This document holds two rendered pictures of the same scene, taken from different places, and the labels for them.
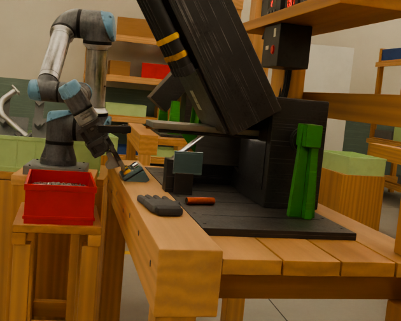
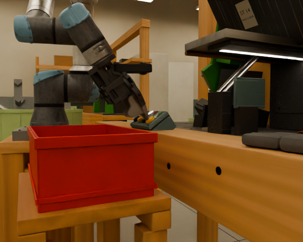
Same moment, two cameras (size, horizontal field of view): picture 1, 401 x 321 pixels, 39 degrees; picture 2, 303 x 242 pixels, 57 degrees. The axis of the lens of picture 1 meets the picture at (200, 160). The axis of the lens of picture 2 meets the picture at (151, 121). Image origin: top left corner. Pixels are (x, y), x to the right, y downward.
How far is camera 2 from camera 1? 130 cm
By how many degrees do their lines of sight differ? 12
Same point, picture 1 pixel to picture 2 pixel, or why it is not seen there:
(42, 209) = (71, 181)
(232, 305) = (209, 235)
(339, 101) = not seen: outside the picture
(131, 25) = (63, 60)
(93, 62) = not seen: hidden behind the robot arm
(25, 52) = not seen: outside the picture
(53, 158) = (46, 121)
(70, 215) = (119, 185)
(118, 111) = not seen: hidden behind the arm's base
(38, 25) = (4, 63)
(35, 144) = (19, 116)
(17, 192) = (8, 162)
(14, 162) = not seen: outside the picture
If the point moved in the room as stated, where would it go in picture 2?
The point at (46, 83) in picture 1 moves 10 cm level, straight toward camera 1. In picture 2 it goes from (39, 17) to (43, 6)
